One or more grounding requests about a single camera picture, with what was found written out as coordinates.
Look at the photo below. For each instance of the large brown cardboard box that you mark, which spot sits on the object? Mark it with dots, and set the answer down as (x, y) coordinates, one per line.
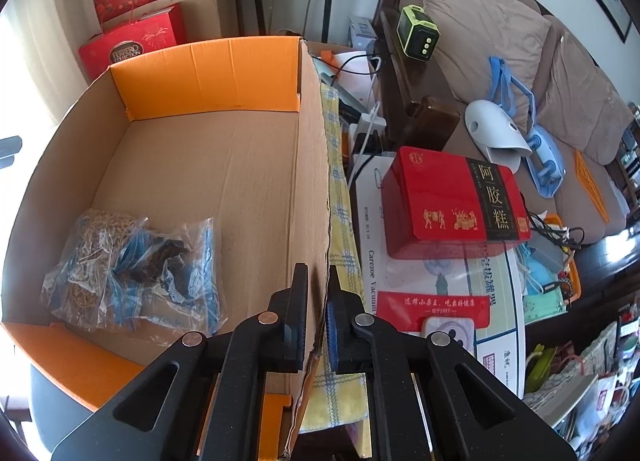
(202, 19)

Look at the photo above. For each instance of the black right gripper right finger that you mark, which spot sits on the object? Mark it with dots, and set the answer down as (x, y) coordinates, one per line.
(428, 398)

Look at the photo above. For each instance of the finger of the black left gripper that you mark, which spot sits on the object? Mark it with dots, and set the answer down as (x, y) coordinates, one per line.
(9, 148)

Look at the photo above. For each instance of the white rounded plastic device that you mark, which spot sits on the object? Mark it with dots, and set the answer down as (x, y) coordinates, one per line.
(496, 135)

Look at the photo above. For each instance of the light blue plastic frame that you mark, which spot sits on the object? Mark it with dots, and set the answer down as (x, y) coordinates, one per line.
(546, 165)

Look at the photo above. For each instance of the red Ferrero gift box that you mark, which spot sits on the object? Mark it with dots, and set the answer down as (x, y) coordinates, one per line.
(150, 33)

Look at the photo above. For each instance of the brown sofa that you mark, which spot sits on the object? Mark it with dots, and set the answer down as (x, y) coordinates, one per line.
(439, 64)

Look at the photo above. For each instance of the white vacuum product box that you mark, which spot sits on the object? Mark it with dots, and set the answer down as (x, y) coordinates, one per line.
(500, 347)

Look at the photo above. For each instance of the orange tray with clutter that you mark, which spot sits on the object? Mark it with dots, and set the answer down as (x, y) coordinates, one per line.
(547, 261)

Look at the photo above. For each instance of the yellow plaid cloth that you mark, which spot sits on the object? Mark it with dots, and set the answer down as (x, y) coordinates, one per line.
(336, 399)

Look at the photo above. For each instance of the clear bag rubber bands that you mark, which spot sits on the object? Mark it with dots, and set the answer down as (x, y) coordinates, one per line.
(83, 289)

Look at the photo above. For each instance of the phone with round camera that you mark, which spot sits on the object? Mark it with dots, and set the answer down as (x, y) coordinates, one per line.
(460, 330)

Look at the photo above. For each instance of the green black cube device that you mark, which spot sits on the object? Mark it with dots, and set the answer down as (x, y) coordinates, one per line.
(417, 33)

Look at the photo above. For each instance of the cardboard box orange flaps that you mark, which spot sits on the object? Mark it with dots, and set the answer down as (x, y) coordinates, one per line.
(228, 130)

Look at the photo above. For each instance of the red card Chinese text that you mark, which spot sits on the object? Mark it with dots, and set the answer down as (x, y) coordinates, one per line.
(407, 312)

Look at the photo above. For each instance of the clear bag blue black parts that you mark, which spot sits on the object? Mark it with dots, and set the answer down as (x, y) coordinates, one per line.
(168, 280)

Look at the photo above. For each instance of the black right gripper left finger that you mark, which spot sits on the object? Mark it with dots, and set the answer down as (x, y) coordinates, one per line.
(202, 398)

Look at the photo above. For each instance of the red tin box Chinese characters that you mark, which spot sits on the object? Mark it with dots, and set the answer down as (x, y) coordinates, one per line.
(442, 206)

